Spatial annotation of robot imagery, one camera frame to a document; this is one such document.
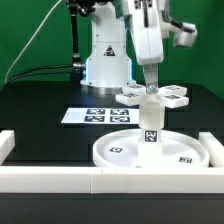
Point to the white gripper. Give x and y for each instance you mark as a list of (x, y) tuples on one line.
[(150, 21)]

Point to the white cross-shaped table base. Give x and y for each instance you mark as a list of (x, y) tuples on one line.
[(172, 96)]

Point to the white round table top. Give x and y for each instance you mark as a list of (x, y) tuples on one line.
[(149, 149)]

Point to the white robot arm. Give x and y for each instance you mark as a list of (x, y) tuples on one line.
[(108, 65)]

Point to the white marker sheet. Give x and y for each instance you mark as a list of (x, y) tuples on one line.
[(101, 116)]

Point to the white right fence bar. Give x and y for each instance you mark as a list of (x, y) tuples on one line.
[(213, 147)]

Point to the white fence bar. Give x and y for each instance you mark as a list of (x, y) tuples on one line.
[(213, 147), (23, 179), (7, 143)]

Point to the white left fence bar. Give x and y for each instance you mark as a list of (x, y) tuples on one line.
[(7, 143)]

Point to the white front fence bar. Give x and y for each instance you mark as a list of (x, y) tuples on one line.
[(23, 179)]

